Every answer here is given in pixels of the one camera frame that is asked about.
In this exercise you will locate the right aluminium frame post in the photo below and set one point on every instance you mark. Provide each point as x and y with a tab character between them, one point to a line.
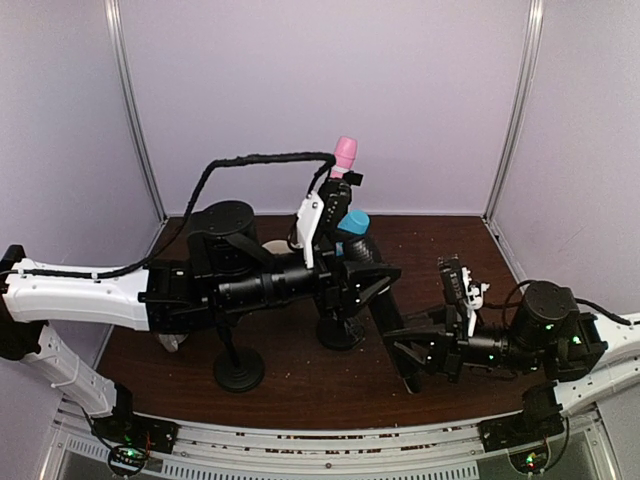
527	69

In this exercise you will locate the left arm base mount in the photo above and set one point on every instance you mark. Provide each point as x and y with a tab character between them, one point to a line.
131	438

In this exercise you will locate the blue toy microphone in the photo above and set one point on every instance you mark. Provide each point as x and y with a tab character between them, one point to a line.
351	229

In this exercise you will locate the black microphone stand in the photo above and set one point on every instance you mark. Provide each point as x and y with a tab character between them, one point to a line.
354	177
237	369

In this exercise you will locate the pink toy microphone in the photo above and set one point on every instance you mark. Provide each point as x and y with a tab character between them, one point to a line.
345	154

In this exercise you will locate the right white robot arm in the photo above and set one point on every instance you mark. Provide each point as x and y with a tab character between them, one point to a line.
580	348

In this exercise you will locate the left aluminium frame post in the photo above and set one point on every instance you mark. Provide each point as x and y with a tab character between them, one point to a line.
133	119

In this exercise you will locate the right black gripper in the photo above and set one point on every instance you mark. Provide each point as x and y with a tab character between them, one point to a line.
455	350

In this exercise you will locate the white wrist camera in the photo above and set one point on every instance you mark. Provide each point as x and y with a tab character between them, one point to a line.
473	298
308	218

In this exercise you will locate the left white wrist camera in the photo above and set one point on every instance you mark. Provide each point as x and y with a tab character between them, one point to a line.
308	218

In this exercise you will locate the black toy microphone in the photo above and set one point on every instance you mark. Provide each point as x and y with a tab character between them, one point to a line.
385	312

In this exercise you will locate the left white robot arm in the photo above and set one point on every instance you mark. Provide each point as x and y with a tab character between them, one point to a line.
227	274

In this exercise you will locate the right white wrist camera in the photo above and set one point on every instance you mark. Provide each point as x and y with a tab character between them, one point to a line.
473	298

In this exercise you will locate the aluminium frame post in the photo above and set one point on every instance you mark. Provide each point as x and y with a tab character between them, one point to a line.
133	119
527	69

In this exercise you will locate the yellow inside cup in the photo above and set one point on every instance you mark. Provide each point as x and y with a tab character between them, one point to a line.
171	342

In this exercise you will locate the taped base microphone stand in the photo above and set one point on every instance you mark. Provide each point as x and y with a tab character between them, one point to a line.
339	333

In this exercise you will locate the front aluminium rail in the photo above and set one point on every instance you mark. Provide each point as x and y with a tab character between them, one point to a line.
451	450

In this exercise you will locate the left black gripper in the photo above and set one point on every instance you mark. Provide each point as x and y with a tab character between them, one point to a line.
332	282

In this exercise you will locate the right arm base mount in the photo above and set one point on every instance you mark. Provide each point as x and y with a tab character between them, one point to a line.
536	438

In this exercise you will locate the white ceramic mug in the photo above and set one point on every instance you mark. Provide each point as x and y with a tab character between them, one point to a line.
277	247

